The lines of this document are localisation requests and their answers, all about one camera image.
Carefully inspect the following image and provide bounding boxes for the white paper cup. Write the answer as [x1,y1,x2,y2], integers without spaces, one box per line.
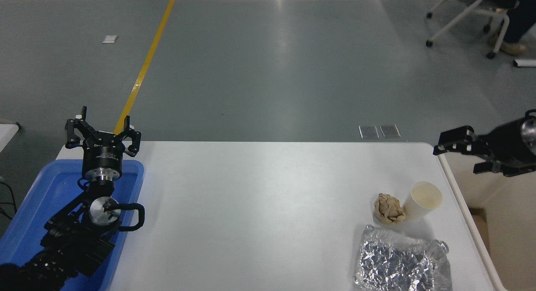
[403,181,443,221]

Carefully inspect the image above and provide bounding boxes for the large pale plastic bin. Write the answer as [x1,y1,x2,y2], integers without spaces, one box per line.
[437,151,536,291]

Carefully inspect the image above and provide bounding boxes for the silver foil tray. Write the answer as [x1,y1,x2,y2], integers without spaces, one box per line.
[354,224,453,291]

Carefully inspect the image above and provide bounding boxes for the white-framed wheeled chair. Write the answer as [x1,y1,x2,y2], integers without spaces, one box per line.
[426,0,520,59]

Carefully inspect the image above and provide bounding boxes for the white side table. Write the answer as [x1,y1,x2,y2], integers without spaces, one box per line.
[0,119,22,154]

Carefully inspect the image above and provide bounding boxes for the blue plastic tray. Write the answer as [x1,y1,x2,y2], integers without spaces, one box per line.
[0,159,145,291]

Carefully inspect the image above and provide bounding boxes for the crumpled tan paper ball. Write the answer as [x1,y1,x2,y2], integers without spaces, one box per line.
[374,193,407,225]

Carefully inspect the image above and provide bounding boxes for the seated person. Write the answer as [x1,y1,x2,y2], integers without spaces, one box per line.
[456,0,536,56]

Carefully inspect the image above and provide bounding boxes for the black cables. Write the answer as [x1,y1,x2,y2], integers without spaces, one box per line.
[0,176,18,220]

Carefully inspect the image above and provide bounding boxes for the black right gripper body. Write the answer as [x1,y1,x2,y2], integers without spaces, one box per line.
[486,118,533,177]

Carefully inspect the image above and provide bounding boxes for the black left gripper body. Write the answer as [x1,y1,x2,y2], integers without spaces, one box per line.
[82,133,127,175]

